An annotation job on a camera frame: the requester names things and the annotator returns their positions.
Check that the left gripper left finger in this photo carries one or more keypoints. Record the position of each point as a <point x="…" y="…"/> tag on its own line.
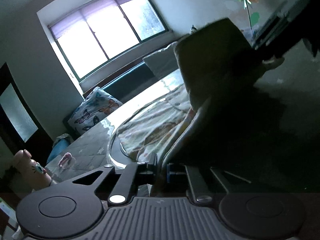
<point x="132" y="176"/>

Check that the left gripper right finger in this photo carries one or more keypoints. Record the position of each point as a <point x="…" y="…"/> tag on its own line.
<point x="187" y="181"/>

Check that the colourful patterned children's garment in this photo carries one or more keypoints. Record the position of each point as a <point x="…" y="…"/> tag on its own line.
<point x="214" y="116"/>

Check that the round black table inset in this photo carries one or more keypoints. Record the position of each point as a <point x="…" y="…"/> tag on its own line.
<point x="115" y="154"/>

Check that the colourful paper pinwheel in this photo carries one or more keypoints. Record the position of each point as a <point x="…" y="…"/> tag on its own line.
<point x="253" y="17"/>

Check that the quilted green star tablecloth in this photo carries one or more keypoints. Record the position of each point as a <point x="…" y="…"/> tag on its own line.
<point x="89" y="150"/>

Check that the small pink toy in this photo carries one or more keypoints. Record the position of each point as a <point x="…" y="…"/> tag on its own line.
<point x="66" y="161"/>

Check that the blue cushion at bench end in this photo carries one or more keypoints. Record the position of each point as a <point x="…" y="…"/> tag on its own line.
<point x="60" y="143"/>

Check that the butterfly print pillow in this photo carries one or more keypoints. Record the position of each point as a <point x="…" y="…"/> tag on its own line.
<point x="97" y="106"/>

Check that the pink cartoon-eyed bottle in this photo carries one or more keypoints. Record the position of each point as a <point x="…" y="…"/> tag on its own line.
<point x="32" y="172"/>

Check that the plain grey cushion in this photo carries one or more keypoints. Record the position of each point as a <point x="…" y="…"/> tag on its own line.
<point x="162" y="62"/>

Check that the dark door with glass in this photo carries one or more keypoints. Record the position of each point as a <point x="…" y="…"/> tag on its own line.
<point x="19" y="127"/>

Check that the window with green frame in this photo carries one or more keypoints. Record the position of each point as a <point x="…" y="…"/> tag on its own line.
<point x="97" y="32"/>

